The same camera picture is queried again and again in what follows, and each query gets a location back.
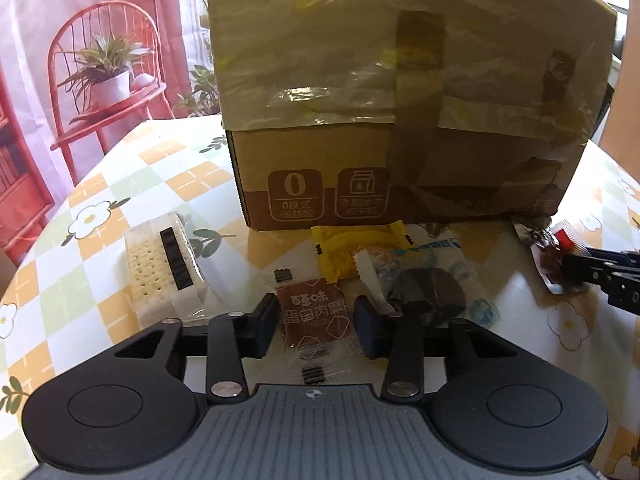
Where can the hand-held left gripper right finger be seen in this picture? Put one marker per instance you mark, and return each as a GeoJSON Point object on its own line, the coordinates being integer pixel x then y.
{"type": "Point", "coordinates": [367, 330]}

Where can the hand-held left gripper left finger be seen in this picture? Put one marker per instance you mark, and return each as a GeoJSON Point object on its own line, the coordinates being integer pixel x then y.
{"type": "Point", "coordinates": [262, 327]}

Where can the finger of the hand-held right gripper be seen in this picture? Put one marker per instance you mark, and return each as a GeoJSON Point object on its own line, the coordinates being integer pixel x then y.
{"type": "Point", "coordinates": [612, 254]}
{"type": "Point", "coordinates": [587, 270]}

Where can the red snack packet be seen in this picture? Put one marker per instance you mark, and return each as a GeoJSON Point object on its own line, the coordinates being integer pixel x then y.
{"type": "Point", "coordinates": [550, 260]}

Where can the brown snack packet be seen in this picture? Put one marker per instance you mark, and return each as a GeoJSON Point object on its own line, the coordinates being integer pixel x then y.
{"type": "Point", "coordinates": [312, 315]}

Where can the large taped cardboard box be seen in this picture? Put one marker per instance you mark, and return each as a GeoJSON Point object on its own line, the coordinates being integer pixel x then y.
{"type": "Point", "coordinates": [400, 85]}

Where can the clear packet with dark cookie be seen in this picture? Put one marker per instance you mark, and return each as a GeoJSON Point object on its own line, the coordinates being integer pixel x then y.
{"type": "Point", "coordinates": [430, 285]}

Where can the yellow snack packet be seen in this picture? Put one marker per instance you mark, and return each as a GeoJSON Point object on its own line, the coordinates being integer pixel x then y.
{"type": "Point", "coordinates": [345, 255]}

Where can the clear packet of white crackers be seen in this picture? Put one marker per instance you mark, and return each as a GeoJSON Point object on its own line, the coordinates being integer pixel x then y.
{"type": "Point", "coordinates": [150, 270]}

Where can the wooden board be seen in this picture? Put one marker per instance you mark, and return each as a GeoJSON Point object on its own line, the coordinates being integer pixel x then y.
{"type": "Point", "coordinates": [622, 110]}

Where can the checkered flower tablecloth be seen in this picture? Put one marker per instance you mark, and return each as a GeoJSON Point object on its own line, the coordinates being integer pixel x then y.
{"type": "Point", "coordinates": [100, 240]}

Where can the printed plant backdrop cloth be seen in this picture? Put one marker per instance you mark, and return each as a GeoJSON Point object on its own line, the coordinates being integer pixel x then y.
{"type": "Point", "coordinates": [75, 60]}

